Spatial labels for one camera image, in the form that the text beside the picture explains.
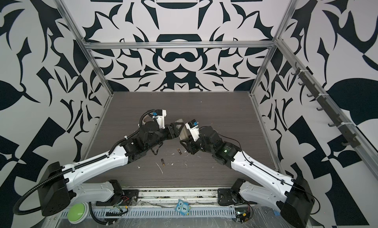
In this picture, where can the green push button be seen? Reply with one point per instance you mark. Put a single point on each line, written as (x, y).
(78, 213)

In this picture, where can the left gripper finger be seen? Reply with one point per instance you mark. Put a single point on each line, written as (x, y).
(174, 133)
(177, 125)

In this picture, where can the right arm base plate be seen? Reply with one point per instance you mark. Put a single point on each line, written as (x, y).
(229, 197)

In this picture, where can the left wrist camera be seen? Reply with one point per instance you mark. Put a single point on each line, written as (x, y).
(159, 116)

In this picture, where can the white remote control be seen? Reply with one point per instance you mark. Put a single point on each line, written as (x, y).
(184, 134)

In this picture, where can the small electronics board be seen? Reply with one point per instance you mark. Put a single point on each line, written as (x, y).
(243, 214)

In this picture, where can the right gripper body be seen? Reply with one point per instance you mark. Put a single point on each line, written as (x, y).
(202, 145)

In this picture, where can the white slotted cable duct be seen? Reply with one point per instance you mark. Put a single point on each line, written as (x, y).
(158, 212)

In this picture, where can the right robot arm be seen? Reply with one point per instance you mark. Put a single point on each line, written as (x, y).
(291, 197)

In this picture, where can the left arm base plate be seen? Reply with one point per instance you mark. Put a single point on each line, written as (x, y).
(124, 198)

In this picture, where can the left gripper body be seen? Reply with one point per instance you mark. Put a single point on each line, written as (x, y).
(161, 135)

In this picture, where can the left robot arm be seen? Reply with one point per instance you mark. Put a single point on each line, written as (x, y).
(67, 185)

